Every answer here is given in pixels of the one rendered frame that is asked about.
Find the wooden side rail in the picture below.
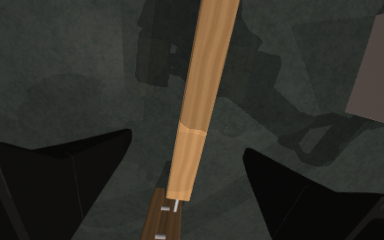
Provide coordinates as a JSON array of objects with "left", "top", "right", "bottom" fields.
[{"left": 166, "top": 0, "right": 239, "bottom": 212}]

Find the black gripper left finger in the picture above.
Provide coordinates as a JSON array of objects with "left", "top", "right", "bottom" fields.
[{"left": 0, "top": 129, "right": 132, "bottom": 240}]

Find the brown wooden post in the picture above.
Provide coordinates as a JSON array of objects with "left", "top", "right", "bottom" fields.
[{"left": 140, "top": 188, "right": 182, "bottom": 240}]

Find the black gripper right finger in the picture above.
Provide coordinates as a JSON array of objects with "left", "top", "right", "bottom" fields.
[{"left": 242, "top": 148, "right": 384, "bottom": 240}]

